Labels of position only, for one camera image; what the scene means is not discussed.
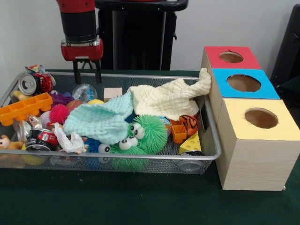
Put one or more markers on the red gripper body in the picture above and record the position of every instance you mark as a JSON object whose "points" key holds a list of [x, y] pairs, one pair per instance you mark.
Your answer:
{"points": [[82, 50]]}

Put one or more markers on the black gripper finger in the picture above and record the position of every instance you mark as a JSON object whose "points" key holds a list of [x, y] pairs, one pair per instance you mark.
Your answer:
{"points": [[77, 72], [98, 71]]}

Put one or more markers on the small clear plastic packet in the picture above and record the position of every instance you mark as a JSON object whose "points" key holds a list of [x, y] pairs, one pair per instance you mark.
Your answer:
{"points": [[85, 92]]}

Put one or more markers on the mint green muslin cloth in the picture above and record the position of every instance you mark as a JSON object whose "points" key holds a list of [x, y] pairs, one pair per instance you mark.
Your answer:
{"points": [[101, 119]]}

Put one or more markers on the cream muslin cloth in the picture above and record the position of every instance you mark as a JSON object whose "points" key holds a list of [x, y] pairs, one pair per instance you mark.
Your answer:
{"points": [[164, 98]]}

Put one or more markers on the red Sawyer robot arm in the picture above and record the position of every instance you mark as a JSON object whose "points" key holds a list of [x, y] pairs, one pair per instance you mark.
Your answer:
{"points": [[77, 18]]}

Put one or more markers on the shallow clear mesh bin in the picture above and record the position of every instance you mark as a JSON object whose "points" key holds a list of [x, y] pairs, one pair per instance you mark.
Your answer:
{"points": [[212, 140]]}

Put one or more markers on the wooden box with three holes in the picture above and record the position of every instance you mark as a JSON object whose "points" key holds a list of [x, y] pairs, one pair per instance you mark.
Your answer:
{"points": [[253, 164]]}

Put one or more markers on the small wooden cube block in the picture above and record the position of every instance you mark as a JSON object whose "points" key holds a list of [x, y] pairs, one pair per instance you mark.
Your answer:
{"points": [[112, 93]]}

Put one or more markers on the pink spiky ball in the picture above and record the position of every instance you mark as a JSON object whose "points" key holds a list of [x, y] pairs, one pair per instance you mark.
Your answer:
{"points": [[60, 113]]}

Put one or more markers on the orange plastic toy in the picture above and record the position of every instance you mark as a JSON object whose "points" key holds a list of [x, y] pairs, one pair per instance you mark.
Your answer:
{"points": [[23, 108]]}

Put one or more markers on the red and black soda can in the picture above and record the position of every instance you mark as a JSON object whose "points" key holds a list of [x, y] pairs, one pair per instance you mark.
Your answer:
{"points": [[44, 139]]}

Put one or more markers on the large green spiky ball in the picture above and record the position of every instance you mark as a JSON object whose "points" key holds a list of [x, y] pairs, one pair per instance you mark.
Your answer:
{"points": [[152, 129]]}

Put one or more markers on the small green spiky ball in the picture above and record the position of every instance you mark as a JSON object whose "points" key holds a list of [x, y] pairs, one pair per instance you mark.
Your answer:
{"points": [[125, 159]]}

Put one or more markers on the orange toy block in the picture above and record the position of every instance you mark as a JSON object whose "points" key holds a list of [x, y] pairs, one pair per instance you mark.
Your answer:
{"points": [[178, 132]]}

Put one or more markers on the orange tiger plush toy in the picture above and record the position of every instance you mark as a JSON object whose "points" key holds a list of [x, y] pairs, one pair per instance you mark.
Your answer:
{"points": [[190, 124]]}

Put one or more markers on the yellow cheese wedge toy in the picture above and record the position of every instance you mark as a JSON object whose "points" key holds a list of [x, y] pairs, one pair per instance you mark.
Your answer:
{"points": [[191, 144]]}

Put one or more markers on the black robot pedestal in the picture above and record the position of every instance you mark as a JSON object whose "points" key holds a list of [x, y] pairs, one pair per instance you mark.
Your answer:
{"points": [[136, 42]]}

